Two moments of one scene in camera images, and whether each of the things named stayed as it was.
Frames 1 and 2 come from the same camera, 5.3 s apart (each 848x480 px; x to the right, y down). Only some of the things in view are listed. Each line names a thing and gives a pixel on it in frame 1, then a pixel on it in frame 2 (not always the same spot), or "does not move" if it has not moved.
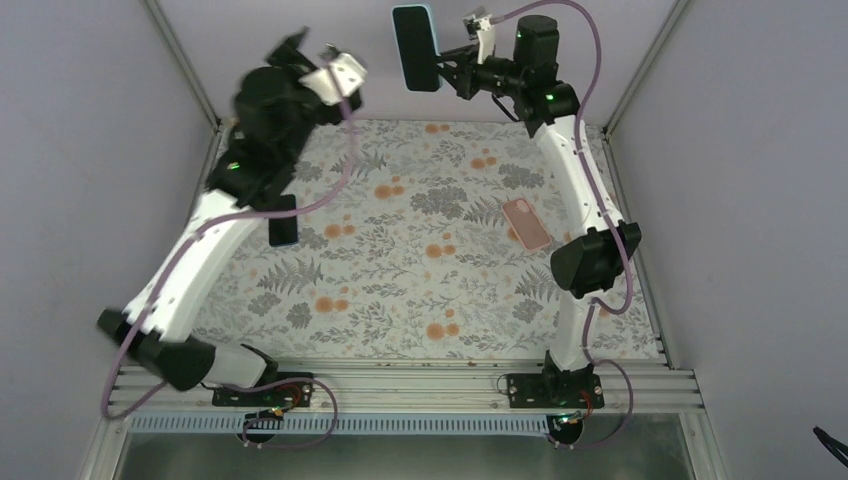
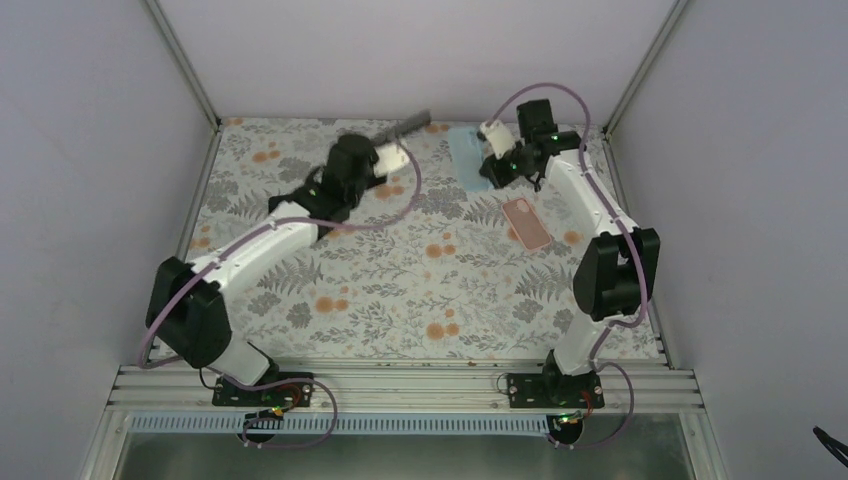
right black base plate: (579, 389) does not move
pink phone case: (526, 223) does not move
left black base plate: (288, 394) does not move
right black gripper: (465, 78) -> (492, 171)
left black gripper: (288, 51) -> (374, 152)
